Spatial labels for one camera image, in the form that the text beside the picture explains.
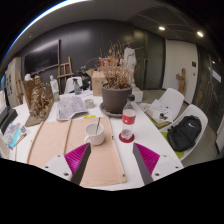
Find black electronic device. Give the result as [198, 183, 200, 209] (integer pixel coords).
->
[0, 88, 19, 134]

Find white mug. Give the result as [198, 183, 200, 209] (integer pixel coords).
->
[83, 122, 106, 147]

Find small white bowl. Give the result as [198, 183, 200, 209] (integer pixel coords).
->
[83, 98, 96, 109]

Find dried plant in grey pot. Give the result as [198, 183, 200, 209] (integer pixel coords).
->
[98, 41, 134, 114]

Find metal spoon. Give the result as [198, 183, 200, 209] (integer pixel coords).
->
[95, 116, 102, 134]

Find white display cabinet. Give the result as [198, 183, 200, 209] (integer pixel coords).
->
[4, 56, 23, 108]

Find wooden easel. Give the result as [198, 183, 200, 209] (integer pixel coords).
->
[57, 56, 75, 88]

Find clear red-labelled drink bottle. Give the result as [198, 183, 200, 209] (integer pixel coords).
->
[120, 94, 137, 141]

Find black backpack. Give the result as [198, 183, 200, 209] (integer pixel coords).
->
[167, 114, 203, 153]

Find tan wood-framed canvas mat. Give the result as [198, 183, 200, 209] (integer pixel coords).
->
[26, 116, 128, 188]

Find white chair with green cushion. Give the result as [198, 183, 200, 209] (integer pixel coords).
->
[143, 87, 185, 129]
[159, 103, 209, 161]

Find wooden figure sculpture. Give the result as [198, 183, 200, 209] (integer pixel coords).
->
[175, 67, 187, 96]

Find white bottle with green label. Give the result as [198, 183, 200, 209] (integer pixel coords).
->
[49, 74, 60, 103]

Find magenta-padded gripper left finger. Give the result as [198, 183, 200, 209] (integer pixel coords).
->
[42, 142, 92, 186]

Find white plaster statue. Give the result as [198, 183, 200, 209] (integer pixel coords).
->
[123, 47, 144, 103]

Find grey spray bottle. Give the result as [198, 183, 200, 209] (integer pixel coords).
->
[72, 77, 82, 96]

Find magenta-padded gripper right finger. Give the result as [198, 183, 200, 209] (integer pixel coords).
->
[132, 142, 184, 186]

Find grey plant saucer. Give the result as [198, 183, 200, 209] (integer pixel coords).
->
[99, 101, 126, 118]

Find colourful booklets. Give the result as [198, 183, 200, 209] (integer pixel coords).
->
[1, 121, 29, 149]

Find plain white chair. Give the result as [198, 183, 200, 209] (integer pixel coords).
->
[64, 76, 84, 94]

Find black wall screen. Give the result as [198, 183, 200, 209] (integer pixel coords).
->
[23, 39, 61, 75]

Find large ceiling light panel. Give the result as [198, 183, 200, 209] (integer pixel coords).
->
[3, 0, 91, 58]

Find stack of papers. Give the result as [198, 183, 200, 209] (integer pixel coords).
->
[144, 99, 174, 125]

